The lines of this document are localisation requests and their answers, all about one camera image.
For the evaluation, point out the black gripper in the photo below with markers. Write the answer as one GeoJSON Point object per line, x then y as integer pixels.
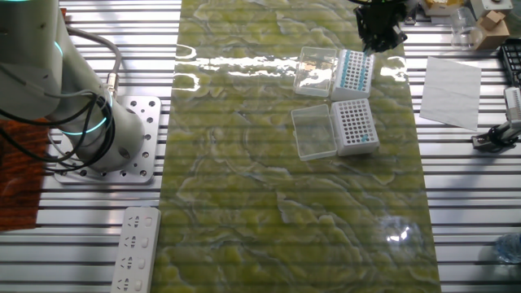
{"type": "Point", "coordinates": [378, 20]}

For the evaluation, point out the white pipette tip rack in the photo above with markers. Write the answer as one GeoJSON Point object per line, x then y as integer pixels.
{"type": "Point", "coordinates": [354, 148]}
{"type": "Point", "coordinates": [352, 94]}

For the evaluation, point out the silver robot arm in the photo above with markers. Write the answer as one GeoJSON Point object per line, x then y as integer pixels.
{"type": "Point", "coordinates": [32, 61]}

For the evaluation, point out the yellow white flat box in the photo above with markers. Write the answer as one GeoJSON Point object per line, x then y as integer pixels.
{"type": "Point", "coordinates": [441, 6]}

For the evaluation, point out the clear plastic container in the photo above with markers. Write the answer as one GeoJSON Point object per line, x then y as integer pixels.
{"type": "Point", "coordinates": [464, 28]}

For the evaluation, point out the white paper sheet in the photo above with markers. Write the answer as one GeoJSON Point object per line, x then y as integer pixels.
{"type": "Point", "coordinates": [449, 93]}

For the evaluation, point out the small tan box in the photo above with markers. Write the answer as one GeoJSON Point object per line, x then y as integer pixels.
{"type": "Point", "coordinates": [494, 36]}

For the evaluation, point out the white box with knob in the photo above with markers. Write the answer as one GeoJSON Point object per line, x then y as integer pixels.
{"type": "Point", "coordinates": [488, 5]}

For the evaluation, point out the black keyboard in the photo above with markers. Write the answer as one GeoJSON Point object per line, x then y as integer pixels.
{"type": "Point", "coordinates": [513, 61]}

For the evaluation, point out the black clamp tool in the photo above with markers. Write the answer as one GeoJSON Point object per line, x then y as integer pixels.
{"type": "Point", "coordinates": [490, 140]}

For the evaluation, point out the green marble pattern mat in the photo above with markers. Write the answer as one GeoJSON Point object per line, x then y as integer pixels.
{"type": "Point", "coordinates": [244, 183]}

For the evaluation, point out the clear water bottle blue cap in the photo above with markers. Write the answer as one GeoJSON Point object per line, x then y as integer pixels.
{"type": "Point", "coordinates": [510, 248]}

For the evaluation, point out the white power strip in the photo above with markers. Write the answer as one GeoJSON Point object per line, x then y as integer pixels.
{"type": "Point", "coordinates": [134, 250]}

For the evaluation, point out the reddish brown wooden table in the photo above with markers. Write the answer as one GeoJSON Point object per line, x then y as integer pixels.
{"type": "Point", "coordinates": [20, 195]}

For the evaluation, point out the small silver side camera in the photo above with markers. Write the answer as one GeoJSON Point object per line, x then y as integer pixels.
{"type": "Point", "coordinates": [513, 108]}

